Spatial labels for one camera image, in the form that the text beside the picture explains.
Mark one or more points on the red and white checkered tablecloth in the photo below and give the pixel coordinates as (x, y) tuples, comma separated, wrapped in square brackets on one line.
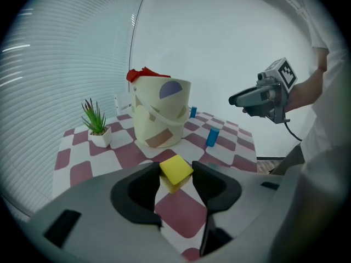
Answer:
[(109, 157)]

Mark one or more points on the person's white shirt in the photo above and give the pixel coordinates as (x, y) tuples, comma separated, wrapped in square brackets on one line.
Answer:
[(329, 147)]

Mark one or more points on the yellow cube block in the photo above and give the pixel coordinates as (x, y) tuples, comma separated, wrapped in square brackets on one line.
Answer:
[(175, 171)]

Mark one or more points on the white window blinds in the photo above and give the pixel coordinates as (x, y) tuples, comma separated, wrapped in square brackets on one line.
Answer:
[(55, 78)]

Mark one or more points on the small green potted plant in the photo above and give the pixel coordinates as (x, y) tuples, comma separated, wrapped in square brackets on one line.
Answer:
[(96, 125)]

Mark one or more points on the red fabric bucket liner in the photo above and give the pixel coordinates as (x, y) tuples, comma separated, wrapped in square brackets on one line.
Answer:
[(142, 74)]

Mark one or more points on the person's right hand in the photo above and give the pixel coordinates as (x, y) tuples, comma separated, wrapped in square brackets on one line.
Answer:
[(259, 111)]

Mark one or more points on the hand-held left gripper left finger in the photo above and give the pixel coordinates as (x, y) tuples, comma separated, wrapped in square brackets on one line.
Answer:
[(123, 199)]

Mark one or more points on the person's right forearm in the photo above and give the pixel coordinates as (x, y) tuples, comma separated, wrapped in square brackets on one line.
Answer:
[(304, 92)]

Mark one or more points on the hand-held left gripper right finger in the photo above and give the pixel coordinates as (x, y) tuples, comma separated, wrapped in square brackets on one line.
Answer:
[(219, 193)]

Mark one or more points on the white wooden chair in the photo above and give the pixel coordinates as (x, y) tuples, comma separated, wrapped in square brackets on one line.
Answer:
[(122, 105)]

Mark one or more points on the cream bucket with coloured shapes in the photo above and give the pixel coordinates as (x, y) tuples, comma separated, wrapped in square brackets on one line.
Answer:
[(159, 114)]

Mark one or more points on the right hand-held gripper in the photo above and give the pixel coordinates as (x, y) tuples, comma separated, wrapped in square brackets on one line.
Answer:
[(285, 73)]

